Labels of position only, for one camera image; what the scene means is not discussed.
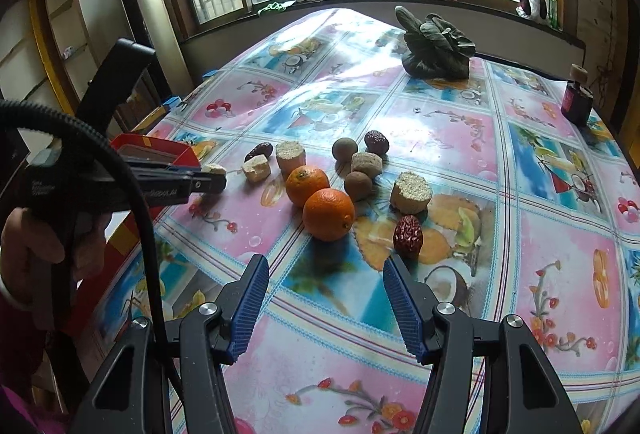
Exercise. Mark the person's left hand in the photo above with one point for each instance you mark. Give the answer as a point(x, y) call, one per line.
point(27, 245)

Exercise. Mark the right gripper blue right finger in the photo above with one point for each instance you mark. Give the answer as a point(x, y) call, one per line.
point(415, 308)

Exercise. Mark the green bottle on sill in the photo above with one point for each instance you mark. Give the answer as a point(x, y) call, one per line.
point(553, 14)

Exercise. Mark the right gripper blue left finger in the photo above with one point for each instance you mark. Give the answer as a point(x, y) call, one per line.
point(239, 304)

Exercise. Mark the white standing air conditioner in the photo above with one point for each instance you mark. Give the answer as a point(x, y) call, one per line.
point(150, 26)

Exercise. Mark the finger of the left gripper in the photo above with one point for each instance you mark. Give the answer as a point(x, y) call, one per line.
point(207, 182)

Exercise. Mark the brown round fruit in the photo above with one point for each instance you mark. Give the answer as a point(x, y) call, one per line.
point(343, 149)
point(358, 185)

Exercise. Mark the dark red bottle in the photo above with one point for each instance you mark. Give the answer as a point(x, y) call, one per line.
point(577, 99)

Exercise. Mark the red cardboard tray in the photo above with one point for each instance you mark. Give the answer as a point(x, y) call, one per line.
point(125, 237)

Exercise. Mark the colourful fruit print tablecloth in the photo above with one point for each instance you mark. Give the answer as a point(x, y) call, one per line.
point(530, 216)

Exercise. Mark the wrinkled red date front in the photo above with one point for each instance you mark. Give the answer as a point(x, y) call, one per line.
point(408, 237)

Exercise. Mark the brown round fruit front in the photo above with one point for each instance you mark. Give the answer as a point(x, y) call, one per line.
point(358, 185)

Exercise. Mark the blue foam block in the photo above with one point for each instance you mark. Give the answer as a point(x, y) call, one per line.
point(172, 103)

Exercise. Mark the orange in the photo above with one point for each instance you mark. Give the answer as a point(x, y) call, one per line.
point(303, 182)
point(328, 214)

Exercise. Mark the small pale cake chunk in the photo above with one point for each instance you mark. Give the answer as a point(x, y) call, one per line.
point(367, 163)

